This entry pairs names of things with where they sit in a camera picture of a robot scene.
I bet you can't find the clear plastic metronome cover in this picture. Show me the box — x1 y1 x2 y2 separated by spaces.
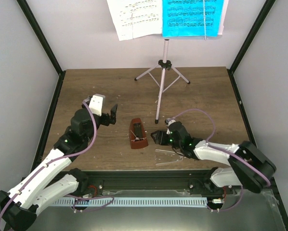
155 149 184 166

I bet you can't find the red wooden metronome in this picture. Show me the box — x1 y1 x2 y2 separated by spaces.
129 118 148 149

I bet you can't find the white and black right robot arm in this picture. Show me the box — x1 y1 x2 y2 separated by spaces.
151 120 276 194

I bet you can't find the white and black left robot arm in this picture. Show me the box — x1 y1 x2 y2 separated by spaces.
0 103 118 231

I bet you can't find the lilac music stand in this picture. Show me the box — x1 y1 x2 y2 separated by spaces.
134 39 191 124

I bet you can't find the white sheet music page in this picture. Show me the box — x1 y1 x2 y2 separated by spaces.
107 0 162 41

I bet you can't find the blue sheet music page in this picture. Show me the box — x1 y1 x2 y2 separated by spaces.
162 0 225 38

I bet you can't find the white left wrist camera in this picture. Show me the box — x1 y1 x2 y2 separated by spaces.
83 94 105 116

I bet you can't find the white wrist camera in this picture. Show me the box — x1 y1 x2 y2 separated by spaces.
83 94 105 116
165 118 176 135

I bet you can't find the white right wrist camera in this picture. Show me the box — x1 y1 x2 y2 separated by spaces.
165 118 176 135

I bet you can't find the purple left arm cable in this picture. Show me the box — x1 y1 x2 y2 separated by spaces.
0 102 98 231

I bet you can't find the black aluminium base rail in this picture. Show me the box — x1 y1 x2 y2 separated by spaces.
69 169 275 193

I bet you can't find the light blue slotted cable duct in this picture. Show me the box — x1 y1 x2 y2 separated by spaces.
51 197 208 207

